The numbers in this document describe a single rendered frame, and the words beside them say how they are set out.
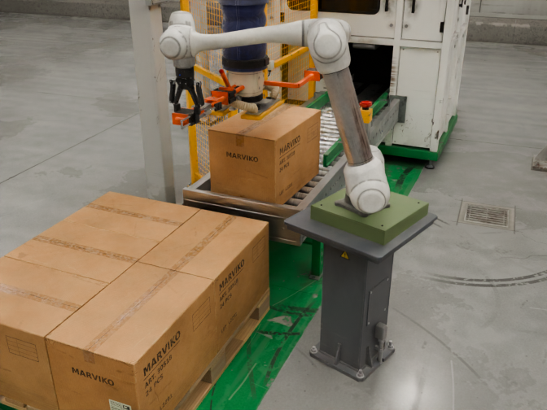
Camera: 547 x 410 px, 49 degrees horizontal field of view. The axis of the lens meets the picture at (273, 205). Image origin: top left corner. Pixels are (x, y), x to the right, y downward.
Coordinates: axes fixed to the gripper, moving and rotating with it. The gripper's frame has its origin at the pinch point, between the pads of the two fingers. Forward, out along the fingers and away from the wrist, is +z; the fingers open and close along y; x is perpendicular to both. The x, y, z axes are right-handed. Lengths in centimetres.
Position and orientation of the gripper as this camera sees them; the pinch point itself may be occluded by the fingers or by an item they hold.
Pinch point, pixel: (187, 115)
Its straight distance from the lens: 255.6
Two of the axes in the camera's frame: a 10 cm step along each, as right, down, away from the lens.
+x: -3.9, 4.0, -8.3
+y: -9.2, -1.7, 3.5
